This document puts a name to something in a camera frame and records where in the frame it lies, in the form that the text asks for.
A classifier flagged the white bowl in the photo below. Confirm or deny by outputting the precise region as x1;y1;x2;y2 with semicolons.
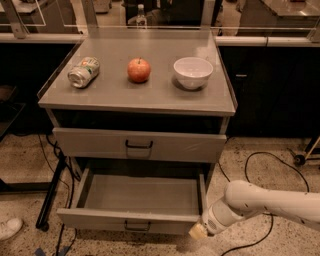
173;57;213;90

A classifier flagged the grey drawer cabinet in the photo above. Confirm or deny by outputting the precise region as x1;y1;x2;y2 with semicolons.
37;27;238;188

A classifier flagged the black table leg frame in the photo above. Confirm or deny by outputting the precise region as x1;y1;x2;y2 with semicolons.
36;155;65;232

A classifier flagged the grey drawer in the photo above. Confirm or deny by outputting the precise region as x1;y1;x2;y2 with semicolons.
53;128;226;163
57;169;206;235

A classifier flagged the white horizontal rail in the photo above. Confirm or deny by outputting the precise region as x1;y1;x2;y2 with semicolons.
0;33;320;48

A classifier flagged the white shoe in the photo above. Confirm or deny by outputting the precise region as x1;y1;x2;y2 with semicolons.
0;218;23;241

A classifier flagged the clear water bottle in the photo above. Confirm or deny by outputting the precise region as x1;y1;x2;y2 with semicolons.
136;4;147;29

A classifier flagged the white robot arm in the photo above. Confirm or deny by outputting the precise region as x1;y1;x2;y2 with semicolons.
189;180;320;240

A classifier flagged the wheeled cart base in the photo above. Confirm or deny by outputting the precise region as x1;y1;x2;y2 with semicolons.
289;135;320;166

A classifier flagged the black floor cable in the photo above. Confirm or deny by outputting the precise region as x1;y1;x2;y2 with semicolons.
217;151;311;256

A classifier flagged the crushed soda can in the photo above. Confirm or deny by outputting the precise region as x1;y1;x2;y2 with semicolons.
68;57;100;89

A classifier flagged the red apple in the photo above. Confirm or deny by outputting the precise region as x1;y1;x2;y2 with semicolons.
127;57;151;83

